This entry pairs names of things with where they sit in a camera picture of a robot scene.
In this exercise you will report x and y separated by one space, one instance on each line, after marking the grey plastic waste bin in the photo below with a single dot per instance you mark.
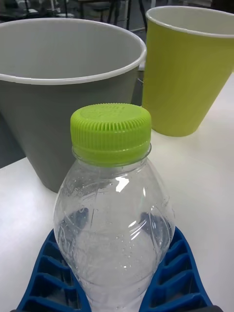
48 117

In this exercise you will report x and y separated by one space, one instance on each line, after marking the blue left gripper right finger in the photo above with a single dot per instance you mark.
180 292

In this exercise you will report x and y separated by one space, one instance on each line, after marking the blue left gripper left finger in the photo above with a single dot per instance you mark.
48 292

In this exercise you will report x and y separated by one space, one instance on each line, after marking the yellow-green plastic waste bin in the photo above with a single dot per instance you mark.
180 85

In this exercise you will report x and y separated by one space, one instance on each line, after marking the clear bottle with green cap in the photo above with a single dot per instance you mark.
112 219

